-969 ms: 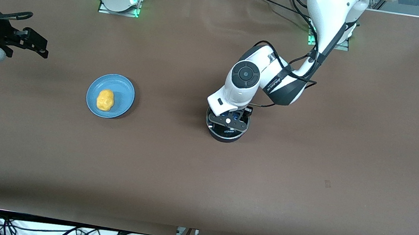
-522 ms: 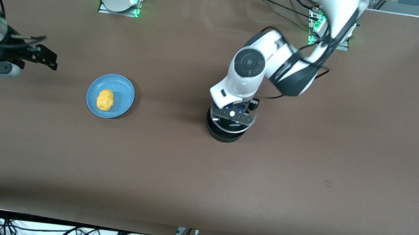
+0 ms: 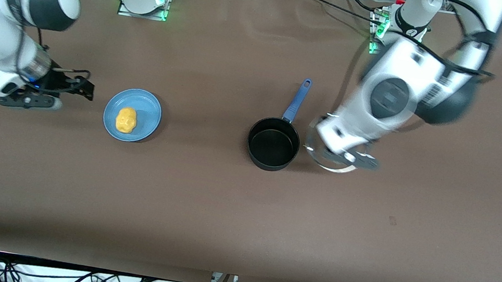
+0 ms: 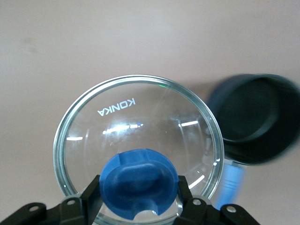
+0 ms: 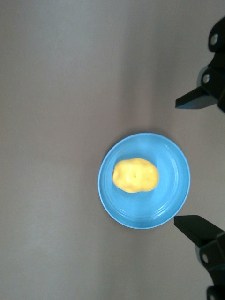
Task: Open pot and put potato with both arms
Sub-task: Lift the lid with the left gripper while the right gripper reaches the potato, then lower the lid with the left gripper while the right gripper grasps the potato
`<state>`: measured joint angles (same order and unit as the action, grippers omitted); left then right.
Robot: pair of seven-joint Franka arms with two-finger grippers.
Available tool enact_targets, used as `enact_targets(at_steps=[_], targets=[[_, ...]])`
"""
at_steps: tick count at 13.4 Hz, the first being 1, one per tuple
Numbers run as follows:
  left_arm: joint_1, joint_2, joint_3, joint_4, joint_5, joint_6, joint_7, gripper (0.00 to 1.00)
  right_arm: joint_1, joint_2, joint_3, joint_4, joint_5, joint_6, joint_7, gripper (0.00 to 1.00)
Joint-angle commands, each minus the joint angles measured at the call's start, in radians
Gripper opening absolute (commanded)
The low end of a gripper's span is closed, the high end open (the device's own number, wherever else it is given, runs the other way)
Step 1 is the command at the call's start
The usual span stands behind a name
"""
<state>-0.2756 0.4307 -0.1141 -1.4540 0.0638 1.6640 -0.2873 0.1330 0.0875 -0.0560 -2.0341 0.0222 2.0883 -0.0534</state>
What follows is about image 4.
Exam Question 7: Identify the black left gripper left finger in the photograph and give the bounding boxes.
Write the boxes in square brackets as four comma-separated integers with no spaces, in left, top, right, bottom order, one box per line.
[46,174,104,225]

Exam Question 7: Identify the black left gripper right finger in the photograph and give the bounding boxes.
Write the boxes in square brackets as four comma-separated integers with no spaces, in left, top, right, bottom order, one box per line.
[172,175,221,225]

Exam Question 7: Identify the glass lid with blue knob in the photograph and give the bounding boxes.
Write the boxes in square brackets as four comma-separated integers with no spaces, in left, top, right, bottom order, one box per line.
[53,74,225,224]

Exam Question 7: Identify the dark pot with blue handle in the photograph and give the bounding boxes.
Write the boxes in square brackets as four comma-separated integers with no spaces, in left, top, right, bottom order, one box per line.
[207,74,300,209]

